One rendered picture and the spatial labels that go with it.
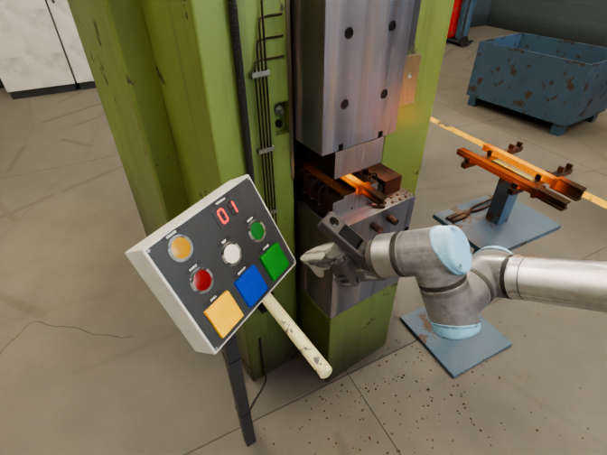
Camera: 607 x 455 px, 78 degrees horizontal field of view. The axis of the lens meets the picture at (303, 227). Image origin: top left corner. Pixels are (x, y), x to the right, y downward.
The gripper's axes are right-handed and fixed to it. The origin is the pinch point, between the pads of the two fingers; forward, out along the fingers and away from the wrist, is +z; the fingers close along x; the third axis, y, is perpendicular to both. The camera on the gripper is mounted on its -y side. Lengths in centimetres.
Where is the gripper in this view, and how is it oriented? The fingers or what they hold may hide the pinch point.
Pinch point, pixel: (303, 255)
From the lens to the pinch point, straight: 91.0
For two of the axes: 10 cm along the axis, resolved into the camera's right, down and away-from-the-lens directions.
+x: 5.1, -5.3, 6.8
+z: -7.4, 1.3, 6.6
